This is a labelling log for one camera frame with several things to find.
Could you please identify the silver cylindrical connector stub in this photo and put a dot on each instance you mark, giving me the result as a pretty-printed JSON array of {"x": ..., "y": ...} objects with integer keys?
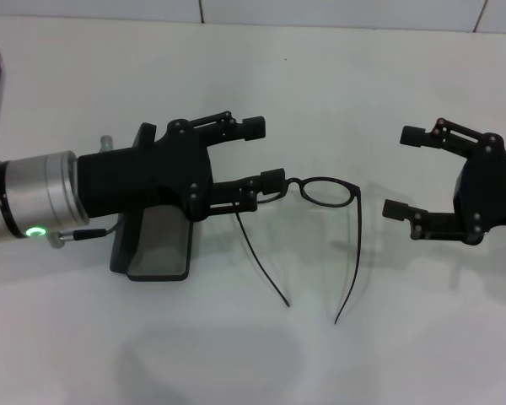
[{"x": 106, "y": 142}]

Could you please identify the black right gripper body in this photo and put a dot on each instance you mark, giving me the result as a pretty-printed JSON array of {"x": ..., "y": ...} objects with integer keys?
[{"x": 489, "y": 185}]

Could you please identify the black thin-framed glasses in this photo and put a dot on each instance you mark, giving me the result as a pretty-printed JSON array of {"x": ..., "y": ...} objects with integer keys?
[{"x": 356, "y": 188}]

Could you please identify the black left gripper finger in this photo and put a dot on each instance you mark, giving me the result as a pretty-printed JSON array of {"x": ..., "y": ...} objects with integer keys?
[
  {"x": 253, "y": 128},
  {"x": 273, "y": 178}
]

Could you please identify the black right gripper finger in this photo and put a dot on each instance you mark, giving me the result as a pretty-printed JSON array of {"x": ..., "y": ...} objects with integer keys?
[
  {"x": 396, "y": 210},
  {"x": 411, "y": 136}
]

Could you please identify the black glasses case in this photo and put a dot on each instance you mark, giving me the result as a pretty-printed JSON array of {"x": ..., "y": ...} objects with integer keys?
[{"x": 160, "y": 249}]

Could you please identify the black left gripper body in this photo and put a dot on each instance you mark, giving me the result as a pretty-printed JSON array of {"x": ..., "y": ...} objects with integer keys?
[{"x": 143, "y": 177}]

